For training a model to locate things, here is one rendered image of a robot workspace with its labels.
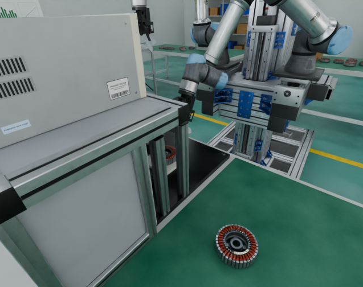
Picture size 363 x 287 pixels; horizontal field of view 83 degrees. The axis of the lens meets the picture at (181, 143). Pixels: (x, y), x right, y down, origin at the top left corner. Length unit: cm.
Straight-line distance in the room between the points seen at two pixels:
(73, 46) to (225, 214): 62
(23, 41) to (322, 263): 83
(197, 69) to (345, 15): 641
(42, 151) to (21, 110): 9
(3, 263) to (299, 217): 88
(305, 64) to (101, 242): 118
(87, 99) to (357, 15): 690
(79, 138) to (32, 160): 9
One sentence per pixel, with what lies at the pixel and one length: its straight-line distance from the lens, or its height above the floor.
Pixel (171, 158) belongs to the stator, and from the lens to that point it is 85.
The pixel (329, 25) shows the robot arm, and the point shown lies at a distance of 116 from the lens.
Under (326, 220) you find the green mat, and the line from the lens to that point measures 83.
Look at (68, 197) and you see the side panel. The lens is 44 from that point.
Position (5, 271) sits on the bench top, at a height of 75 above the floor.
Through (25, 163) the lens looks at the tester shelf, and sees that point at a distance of 42.
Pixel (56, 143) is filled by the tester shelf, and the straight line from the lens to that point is 45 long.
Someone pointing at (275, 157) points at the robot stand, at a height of 23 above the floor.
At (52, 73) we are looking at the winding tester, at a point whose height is 122.
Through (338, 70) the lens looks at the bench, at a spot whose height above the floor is 74.
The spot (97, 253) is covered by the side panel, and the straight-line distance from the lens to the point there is 57.
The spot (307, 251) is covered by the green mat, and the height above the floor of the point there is 75.
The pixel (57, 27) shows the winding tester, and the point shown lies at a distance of 49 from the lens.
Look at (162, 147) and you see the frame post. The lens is 54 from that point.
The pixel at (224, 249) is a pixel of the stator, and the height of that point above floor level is 79.
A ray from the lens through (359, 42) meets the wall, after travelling 714.
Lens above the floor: 131
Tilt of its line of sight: 32 degrees down
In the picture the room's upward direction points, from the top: 2 degrees counter-clockwise
